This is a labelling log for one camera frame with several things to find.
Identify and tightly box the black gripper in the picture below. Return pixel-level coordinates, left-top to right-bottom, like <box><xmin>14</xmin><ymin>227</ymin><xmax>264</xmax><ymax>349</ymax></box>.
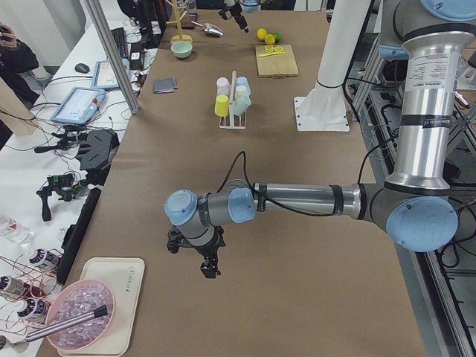
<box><xmin>167</xmin><ymin>226</ymin><xmax>225</xmax><ymax>278</ymax></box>
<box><xmin>219</xmin><ymin>3</ymin><xmax>245</xmax><ymax>22</ymax></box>

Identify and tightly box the cream plastic tray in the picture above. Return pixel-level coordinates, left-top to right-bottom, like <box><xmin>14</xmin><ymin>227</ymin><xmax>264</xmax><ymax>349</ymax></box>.
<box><xmin>58</xmin><ymin>257</ymin><xmax>145</xmax><ymax>356</ymax></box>

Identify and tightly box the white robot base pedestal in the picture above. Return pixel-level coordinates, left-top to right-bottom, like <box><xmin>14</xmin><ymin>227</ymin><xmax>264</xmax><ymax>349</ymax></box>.
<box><xmin>294</xmin><ymin>0</ymin><xmax>375</xmax><ymax>132</ymax></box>

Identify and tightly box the grey computer mouse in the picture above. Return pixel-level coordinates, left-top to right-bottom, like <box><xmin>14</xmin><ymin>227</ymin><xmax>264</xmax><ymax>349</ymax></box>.
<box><xmin>74</xmin><ymin>63</ymin><xmax>90</xmax><ymax>74</ymax></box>

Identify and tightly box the wooden mug tree stand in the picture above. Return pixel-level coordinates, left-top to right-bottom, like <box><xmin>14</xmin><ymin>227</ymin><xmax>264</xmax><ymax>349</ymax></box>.
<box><xmin>166</xmin><ymin>0</ymin><xmax>193</xmax><ymax>45</ymax></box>

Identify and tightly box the blue teach pendant right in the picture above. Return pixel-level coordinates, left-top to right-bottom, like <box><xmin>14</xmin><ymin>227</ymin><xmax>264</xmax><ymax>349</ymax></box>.
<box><xmin>91</xmin><ymin>60</ymin><xmax>119</xmax><ymax>90</ymax></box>

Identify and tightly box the yellow plastic cup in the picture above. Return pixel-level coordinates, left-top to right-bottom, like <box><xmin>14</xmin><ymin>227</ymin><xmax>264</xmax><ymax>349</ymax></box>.
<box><xmin>214</xmin><ymin>94</ymin><xmax>229</xmax><ymax>117</ymax></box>

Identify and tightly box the yellow plastic knife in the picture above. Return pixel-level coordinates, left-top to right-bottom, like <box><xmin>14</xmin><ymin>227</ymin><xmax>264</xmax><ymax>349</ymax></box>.
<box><xmin>258</xmin><ymin>52</ymin><xmax>285</xmax><ymax>58</ymax></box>

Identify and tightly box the white cup holder rack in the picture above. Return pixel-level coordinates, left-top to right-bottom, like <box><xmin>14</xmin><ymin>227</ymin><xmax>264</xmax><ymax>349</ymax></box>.
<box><xmin>219</xmin><ymin>71</ymin><xmax>247</xmax><ymax>129</ymax></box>

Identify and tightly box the blue teach pendant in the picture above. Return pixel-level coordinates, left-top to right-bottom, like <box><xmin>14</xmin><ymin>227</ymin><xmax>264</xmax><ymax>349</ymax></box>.
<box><xmin>91</xmin><ymin>60</ymin><xmax>119</xmax><ymax>90</ymax></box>
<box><xmin>51</xmin><ymin>87</ymin><xmax>106</xmax><ymax>125</ymax></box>

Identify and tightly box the blue teach pendant left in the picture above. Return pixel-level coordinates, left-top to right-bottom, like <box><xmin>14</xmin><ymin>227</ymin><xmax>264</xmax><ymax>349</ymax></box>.
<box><xmin>51</xmin><ymin>87</ymin><xmax>106</xmax><ymax>125</ymax></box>

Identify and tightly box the aluminium frame post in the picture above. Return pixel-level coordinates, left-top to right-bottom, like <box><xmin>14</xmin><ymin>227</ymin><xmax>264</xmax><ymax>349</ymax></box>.
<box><xmin>84</xmin><ymin>0</ymin><xmax>139</xmax><ymax>115</ymax></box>

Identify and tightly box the folded grey cloth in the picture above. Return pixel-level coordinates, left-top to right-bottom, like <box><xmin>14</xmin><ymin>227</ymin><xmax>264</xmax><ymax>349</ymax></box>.
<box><xmin>153</xmin><ymin>77</ymin><xmax>178</xmax><ymax>94</ymax></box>

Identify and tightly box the black keyboard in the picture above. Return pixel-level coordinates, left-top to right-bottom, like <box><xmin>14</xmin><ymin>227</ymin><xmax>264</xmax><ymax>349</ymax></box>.
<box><xmin>111</xmin><ymin>28</ymin><xmax>129</xmax><ymax>59</ymax></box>

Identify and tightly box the light blue plastic cup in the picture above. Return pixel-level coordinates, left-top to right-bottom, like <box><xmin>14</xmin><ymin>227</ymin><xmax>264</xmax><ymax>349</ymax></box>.
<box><xmin>236</xmin><ymin>77</ymin><xmax>249</xmax><ymax>89</ymax></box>

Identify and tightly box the mint green plastic cup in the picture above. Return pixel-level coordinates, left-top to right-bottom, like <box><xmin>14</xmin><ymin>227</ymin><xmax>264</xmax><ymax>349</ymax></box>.
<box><xmin>234</xmin><ymin>95</ymin><xmax>251</xmax><ymax>115</ymax></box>

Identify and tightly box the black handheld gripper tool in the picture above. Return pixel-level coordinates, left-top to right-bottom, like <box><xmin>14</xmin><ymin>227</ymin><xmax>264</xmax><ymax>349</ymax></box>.
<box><xmin>36</xmin><ymin>173</ymin><xmax>89</xmax><ymax>222</ymax></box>

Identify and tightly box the pink plastic cup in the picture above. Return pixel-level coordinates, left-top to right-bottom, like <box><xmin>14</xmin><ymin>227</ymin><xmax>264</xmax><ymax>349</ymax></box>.
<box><xmin>216</xmin><ymin>77</ymin><xmax>231</xmax><ymax>97</ymax></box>

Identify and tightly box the wooden cutting board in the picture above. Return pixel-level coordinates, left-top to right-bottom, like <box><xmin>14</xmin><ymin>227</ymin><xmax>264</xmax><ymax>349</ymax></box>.
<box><xmin>255</xmin><ymin>45</ymin><xmax>299</xmax><ymax>77</ymax></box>

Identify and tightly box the pink bowl of ice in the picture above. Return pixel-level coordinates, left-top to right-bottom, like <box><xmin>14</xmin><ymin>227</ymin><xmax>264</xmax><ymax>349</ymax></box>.
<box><xmin>45</xmin><ymin>280</ymin><xmax>115</xmax><ymax>351</ymax></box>

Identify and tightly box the person in black jacket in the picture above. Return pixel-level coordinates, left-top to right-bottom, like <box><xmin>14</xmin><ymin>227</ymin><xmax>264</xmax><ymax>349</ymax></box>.
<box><xmin>0</xmin><ymin>22</ymin><xmax>51</xmax><ymax>112</ymax></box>

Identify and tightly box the mint green ceramic bowl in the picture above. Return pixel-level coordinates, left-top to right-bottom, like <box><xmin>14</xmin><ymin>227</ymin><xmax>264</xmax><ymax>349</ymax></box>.
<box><xmin>170</xmin><ymin>41</ymin><xmax>193</xmax><ymax>59</ymax></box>

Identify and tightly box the silver metal scoop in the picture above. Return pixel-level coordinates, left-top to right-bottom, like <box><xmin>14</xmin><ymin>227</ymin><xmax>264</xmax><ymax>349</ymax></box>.
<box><xmin>192</xmin><ymin>21</ymin><xmax>224</xmax><ymax>37</ymax></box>

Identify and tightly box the yellow lemon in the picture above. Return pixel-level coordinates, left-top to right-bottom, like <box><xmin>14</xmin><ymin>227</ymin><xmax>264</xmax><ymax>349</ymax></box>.
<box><xmin>257</xmin><ymin>28</ymin><xmax>268</xmax><ymax>42</ymax></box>

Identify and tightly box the white plastic cup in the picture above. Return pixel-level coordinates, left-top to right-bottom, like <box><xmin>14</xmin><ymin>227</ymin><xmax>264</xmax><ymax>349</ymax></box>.
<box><xmin>235</xmin><ymin>85</ymin><xmax>250</xmax><ymax>100</ymax></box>

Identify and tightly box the black stand device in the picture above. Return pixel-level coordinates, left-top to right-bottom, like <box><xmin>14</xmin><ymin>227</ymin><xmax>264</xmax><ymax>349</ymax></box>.
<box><xmin>75</xmin><ymin>129</ymin><xmax>120</xmax><ymax>185</ymax></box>

